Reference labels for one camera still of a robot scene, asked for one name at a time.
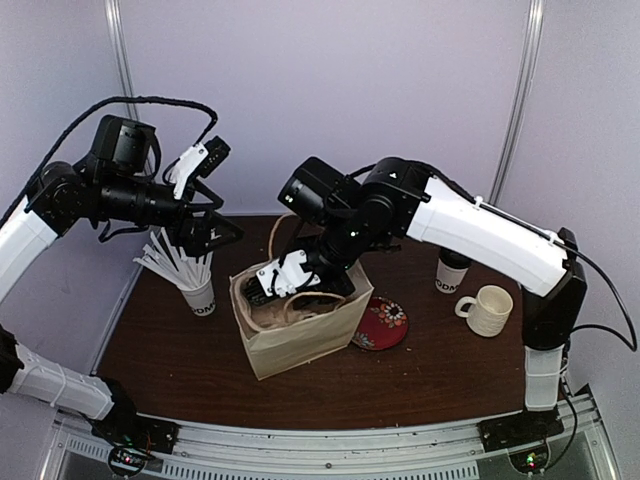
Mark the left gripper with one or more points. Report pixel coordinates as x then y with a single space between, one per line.
197 241

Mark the cream paper bag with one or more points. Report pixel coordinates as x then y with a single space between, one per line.
271 352

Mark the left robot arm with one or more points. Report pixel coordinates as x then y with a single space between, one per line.
107 184

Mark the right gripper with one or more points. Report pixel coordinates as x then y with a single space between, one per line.
343 286

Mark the left aluminium frame post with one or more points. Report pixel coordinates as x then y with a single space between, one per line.
118 43

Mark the cardboard cup carrier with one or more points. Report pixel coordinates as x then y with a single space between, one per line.
275 315

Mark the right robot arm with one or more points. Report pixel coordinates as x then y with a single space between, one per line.
406 198

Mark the white paper cup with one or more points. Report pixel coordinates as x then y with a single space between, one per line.
448 278

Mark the aluminium frame post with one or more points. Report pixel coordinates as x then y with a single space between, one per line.
528 62
118 43

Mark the red floral plate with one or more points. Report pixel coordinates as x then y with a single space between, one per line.
383 325

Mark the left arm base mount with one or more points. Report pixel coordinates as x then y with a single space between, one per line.
146 434

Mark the cream ceramic mug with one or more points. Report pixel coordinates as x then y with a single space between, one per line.
487 312

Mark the right aluminium frame post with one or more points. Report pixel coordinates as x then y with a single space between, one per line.
528 62

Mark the aluminium front rail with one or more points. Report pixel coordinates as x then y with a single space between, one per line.
451 450

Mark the black plastic cup lid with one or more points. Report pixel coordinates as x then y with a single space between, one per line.
453 259

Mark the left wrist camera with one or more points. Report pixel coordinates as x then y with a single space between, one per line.
199 160

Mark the wrapped straw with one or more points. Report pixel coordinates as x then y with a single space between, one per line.
164 269
156 249
193 268

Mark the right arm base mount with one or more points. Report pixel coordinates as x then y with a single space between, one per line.
518 429

